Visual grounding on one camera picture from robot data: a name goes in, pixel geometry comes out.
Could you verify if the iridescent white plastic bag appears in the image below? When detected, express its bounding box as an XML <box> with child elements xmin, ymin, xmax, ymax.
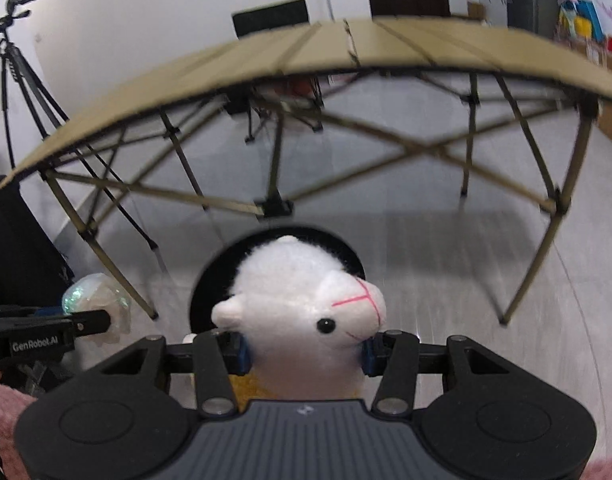
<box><xmin>61</xmin><ymin>273</ymin><xmax>131</xmax><ymax>347</ymax></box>

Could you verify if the alpaca plush toy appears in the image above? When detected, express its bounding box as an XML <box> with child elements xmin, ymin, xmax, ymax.
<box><xmin>210</xmin><ymin>234</ymin><xmax>389</xmax><ymax>411</ymax></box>

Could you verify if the black trash bin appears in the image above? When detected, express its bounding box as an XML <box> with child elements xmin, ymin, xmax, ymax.
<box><xmin>189</xmin><ymin>224</ymin><xmax>365</xmax><ymax>333</ymax></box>

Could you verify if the pink fluffy rug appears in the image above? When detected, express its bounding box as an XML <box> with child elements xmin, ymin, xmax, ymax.
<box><xmin>0</xmin><ymin>384</ymin><xmax>36</xmax><ymax>480</ymax></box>

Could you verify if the black suitcase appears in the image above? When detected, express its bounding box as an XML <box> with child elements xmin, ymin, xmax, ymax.
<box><xmin>0</xmin><ymin>174</ymin><xmax>74</xmax><ymax>314</ymax></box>

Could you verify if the folding camping table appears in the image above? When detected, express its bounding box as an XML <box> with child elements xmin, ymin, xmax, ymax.
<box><xmin>0</xmin><ymin>15</ymin><xmax>612</xmax><ymax>326</ymax></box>

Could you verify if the black folding chair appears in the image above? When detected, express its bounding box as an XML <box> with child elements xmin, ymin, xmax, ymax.
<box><xmin>232</xmin><ymin>0</ymin><xmax>309</xmax><ymax>39</ymax></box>

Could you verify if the blue gift bag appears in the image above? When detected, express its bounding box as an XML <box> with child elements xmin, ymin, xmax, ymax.
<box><xmin>577</xmin><ymin>0</ymin><xmax>605</xmax><ymax>44</ymax></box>

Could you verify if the purple coral decoration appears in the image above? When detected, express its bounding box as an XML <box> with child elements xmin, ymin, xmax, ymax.
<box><xmin>590</xmin><ymin>0</ymin><xmax>612</xmax><ymax>36</ymax></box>

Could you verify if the black camera tripod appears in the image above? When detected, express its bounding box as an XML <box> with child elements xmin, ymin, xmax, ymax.
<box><xmin>0</xmin><ymin>39</ymin><xmax>159</xmax><ymax>252</ymax></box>

